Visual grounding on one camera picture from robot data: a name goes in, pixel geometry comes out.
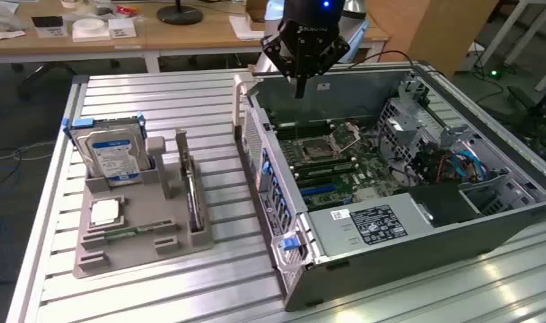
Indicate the blue expansion slot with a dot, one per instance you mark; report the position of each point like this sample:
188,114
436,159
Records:
317,190

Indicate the cardboard box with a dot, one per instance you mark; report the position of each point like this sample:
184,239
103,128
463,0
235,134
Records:
256,11

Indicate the metal disk bay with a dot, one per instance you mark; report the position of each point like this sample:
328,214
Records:
403,124

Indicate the green RAM stick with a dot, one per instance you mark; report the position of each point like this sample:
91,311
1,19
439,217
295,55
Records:
136,231

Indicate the silver CPU chip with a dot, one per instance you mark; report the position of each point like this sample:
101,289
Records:
105,212

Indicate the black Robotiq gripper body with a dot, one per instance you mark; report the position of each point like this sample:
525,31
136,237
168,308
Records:
311,20

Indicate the metal socket cover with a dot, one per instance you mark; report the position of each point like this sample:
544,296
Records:
344,125

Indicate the blue case latch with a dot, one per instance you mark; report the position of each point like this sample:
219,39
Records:
288,243

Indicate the white paper label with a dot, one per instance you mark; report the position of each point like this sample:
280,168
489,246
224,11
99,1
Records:
8,34

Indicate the grey printed parts rack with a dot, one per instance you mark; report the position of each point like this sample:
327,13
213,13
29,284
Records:
143,242

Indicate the black lamp base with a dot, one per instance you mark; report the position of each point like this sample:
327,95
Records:
179,16

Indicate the small white box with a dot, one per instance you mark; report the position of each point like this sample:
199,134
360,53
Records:
121,28

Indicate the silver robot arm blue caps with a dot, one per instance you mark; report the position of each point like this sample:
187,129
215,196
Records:
265,65

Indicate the hard disk with blue bracket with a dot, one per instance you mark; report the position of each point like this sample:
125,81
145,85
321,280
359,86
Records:
113,151

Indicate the grey open PC case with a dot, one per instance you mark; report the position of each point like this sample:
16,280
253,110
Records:
433,252

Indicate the black RAM slot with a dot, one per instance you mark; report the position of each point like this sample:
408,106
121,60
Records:
319,166
327,173

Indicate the wooden cabinet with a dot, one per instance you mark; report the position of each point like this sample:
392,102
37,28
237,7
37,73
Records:
433,33

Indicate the green motherboard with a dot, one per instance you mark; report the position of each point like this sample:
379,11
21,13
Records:
371,175

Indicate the CPU socket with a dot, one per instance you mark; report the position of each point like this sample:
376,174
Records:
319,149

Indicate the grey power supply unit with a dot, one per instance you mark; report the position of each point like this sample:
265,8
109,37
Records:
344,235

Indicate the graphics card with metal bracket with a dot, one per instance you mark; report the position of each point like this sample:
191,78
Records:
192,195

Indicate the wooden desk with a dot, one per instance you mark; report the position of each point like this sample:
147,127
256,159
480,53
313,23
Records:
187,37

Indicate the black and white box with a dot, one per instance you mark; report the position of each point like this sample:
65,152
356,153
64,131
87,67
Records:
48,27

